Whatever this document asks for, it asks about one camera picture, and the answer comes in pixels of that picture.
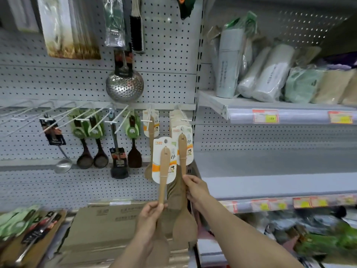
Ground person's left hand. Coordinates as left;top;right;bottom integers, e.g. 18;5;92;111
136;201;167;249

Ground person's right hand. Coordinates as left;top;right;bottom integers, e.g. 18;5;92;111
183;175;212;213

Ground black slotted turner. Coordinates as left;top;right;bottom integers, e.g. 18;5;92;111
107;108;130;179

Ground dark wooden spatula green card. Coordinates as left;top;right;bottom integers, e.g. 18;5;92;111
125;111;143;168

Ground wooden spatulas bunch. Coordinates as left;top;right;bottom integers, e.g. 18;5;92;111
167;108;193;210

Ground small steel ladle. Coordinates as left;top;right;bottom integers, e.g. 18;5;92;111
39;117;73;174

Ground bundle of carded steel utensils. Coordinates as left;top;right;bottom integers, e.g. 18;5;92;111
15;210;63;265

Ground row of dark spoons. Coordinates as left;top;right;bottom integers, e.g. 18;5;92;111
0;205;39;240

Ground person's right forearm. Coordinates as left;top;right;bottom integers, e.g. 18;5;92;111
199;201;305;268

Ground grey store shelf unit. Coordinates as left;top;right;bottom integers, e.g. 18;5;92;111
194;0;357;268

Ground flat cardboard box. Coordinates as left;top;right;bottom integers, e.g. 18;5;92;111
58;201;190;268

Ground row of red yellow labels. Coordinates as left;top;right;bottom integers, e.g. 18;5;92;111
220;194;357;214

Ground slim white roll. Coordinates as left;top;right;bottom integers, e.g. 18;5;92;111
237;47;271;98

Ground assorted packaged goods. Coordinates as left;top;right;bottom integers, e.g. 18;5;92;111
239;206;357;268

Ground large steel skimmer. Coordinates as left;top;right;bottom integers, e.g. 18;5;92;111
105;50;145;103

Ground slim grey cup pack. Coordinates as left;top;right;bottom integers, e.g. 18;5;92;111
209;36;221;81

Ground thick white roll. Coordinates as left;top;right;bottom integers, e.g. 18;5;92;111
252;44;296;103

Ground row of green beige packs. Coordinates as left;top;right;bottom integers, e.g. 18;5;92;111
284;67;357;106

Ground black orange tool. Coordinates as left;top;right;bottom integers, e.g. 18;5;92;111
176;0;196;20

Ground clear pack green insert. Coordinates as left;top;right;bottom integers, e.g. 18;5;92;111
102;0;126;48

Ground purple box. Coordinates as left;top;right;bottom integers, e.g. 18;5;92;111
321;51;357;70

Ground white knife in package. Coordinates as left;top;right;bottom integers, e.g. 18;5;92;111
36;0;102;60

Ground pale boxed pack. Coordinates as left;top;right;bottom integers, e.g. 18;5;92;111
5;0;39;32

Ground black brush white handle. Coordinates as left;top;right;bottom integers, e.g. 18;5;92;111
129;0;145;53

